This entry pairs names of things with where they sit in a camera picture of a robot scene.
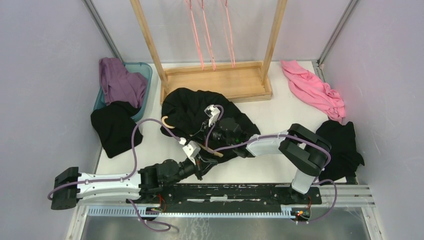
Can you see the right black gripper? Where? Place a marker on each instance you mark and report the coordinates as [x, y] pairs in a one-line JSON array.
[[211, 141]]

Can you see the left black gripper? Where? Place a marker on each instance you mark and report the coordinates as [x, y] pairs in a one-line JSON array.
[[202, 165]]

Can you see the black pleated skirt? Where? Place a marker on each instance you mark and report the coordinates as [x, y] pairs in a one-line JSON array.
[[182, 111]]

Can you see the black garment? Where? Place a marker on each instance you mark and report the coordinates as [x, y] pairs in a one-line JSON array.
[[345, 158], [114, 126]]

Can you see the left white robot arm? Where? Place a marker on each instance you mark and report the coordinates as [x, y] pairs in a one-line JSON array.
[[72, 186]]

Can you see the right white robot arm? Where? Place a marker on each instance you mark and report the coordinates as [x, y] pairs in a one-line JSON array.
[[307, 151]]

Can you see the wooden hanger rack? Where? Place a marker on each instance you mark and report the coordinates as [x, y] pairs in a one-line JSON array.
[[239, 82]]

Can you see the pink garment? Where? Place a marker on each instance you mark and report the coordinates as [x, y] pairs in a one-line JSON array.
[[310, 89]]

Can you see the teal plastic basket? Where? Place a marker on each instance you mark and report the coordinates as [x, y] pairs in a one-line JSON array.
[[138, 68]]

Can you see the purple garment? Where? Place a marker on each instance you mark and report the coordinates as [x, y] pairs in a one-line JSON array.
[[118, 84]]

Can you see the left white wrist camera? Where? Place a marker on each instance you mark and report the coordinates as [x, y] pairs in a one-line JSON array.
[[190, 148]]

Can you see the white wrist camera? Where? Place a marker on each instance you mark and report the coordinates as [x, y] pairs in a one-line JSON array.
[[190, 148], [214, 113]]

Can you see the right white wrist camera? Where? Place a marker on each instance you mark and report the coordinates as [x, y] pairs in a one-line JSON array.
[[214, 113]]

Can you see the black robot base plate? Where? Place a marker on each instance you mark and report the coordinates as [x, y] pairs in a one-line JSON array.
[[243, 198]]

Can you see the slotted grey cable duct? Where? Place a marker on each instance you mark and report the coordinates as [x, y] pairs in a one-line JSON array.
[[145, 212]]

